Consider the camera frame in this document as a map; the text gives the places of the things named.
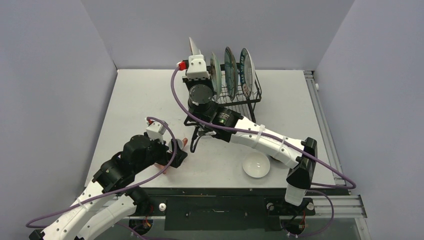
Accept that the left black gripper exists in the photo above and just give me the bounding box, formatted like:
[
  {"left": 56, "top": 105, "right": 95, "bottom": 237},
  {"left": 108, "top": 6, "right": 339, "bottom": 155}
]
[{"left": 134, "top": 133, "right": 187, "bottom": 174}]

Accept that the black wire dish rack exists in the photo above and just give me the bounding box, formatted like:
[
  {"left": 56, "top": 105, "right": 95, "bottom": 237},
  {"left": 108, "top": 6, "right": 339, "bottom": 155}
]
[{"left": 182, "top": 62, "right": 262, "bottom": 128}]

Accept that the light teal flower plate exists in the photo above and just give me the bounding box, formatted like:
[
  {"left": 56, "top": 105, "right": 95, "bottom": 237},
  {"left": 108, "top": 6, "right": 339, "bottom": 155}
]
[{"left": 210, "top": 52, "right": 222, "bottom": 99}]

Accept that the blue glazed plate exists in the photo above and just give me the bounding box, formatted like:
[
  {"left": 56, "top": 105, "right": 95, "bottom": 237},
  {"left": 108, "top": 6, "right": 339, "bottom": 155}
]
[{"left": 224, "top": 46, "right": 238, "bottom": 101}]

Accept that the red and blue plate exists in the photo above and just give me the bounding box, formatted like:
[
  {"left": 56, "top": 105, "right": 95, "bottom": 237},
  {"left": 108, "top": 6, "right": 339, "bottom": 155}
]
[{"left": 188, "top": 37, "right": 202, "bottom": 56}]

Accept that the green rimmed white plate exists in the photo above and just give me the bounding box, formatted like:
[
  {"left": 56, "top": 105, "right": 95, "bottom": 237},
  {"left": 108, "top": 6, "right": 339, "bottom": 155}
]
[{"left": 239, "top": 48, "right": 256, "bottom": 99}]

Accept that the small pink mug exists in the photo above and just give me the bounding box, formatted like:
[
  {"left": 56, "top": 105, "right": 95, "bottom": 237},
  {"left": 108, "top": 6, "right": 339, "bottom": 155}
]
[{"left": 168, "top": 138, "right": 188, "bottom": 154}]

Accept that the large pink mug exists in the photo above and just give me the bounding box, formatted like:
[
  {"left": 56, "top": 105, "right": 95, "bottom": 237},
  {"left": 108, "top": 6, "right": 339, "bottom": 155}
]
[{"left": 154, "top": 163, "right": 169, "bottom": 175}]

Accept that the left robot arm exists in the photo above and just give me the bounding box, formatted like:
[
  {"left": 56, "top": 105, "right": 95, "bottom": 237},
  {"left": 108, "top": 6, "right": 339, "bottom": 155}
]
[{"left": 29, "top": 132, "right": 188, "bottom": 240}]

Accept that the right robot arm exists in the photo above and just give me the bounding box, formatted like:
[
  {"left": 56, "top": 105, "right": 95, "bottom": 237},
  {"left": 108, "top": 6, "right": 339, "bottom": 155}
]
[{"left": 187, "top": 84, "right": 318, "bottom": 214}]

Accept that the black base panel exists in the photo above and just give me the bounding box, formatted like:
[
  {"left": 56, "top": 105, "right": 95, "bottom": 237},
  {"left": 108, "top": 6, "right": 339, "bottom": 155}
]
[{"left": 124, "top": 188, "right": 345, "bottom": 235}]

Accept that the white bowl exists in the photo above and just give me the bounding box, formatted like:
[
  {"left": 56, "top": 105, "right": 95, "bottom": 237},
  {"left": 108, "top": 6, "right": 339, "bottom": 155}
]
[{"left": 242, "top": 152, "right": 271, "bottom": 179}]

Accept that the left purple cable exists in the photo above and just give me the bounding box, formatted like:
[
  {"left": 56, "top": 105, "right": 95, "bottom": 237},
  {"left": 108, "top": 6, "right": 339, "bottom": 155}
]
[{"left": 25, "top": 116, "right": 178, "bottom": 229}]

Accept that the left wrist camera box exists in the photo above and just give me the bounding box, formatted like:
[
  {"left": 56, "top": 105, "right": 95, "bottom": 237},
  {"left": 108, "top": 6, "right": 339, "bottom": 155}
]
[{"left": 146, "top": 121, "right": 166, "bottom": 144}]

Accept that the aluminium rail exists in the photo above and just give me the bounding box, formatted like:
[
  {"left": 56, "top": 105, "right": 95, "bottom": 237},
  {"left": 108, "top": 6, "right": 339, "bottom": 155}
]
[{"left": 303, "top": 70, "right": 367, "bottom": 218}]

